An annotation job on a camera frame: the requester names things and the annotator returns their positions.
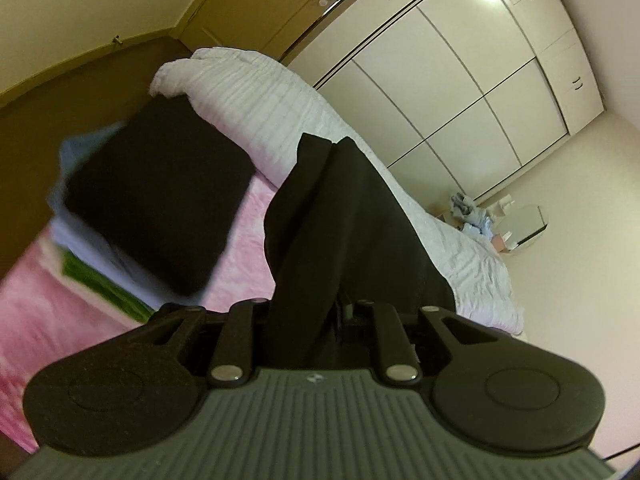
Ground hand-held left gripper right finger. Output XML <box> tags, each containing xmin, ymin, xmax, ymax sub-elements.
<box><xmin>342</xmin><ymin>299</ymin><xmax>488</xmax><ymax>387</ymax></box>

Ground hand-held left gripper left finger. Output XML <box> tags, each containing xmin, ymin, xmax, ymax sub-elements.
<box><xmin>135</xmin><ymin>297</ymin><xmax>271</xmax><ymax>390</ymax></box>

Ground black pants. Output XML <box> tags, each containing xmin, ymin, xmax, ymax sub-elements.
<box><xmin>262</xmin><ymin>132</ymin><xmax>457</xmax><ymax>368</ymax></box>

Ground pile of blue clothes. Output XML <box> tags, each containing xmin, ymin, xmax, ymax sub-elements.
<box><xmin>450</xmin><ymin>192</ymin><xmax>497</xmax><ymax>237</ymax></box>

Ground stack of folded clothes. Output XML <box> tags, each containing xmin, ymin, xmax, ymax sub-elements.
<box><xmin>49</xmin><ymin>210</ymin><xmax>171</xmax><ymax>306</ymax></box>

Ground green folded garment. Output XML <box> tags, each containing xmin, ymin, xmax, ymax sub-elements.
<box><xmin>61</xmin><ymin>249</ymin><xmax>157</xmax><ymax>322</ymax></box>

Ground black folded garment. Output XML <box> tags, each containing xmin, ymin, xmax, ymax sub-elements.
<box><xmin>62</xmin><ymin>94</ymin><xmax>257</xmax><ymax>297</ymax></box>

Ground pink floral blanket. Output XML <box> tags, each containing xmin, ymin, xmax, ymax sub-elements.
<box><xmin>0</xmin><ymin>175</ymin><xmax>281</xmax><ymax>456</ymax></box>

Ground white ribbed duvet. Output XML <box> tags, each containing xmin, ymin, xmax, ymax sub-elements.
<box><xmin>149</xmin><ymin>47</ymin><xmax>527</xmax><ymax>335</ymax></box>

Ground blue folded garment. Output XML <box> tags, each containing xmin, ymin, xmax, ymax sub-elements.
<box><xmin>47</xmin><ymin>121</ymin><xmax>132</xmax><ymax>211</ymax></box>

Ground white sliding door wardrobe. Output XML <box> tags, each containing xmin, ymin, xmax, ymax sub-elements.
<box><xmin>286</xmin><ymin>0</ymin><xmax>607</xmax><ymax>201</ymax></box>

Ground brown wooden headboard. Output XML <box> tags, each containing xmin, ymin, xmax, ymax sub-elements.
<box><xmin>0</xmin><ymin>34</ymin><xmax>196</xmax><ymax>281</ymax></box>

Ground wooden door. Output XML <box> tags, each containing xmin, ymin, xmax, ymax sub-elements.
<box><xmin>177</xmin><ymin>0</ymin><xmax>401</xmax><ymax>68</ymax></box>

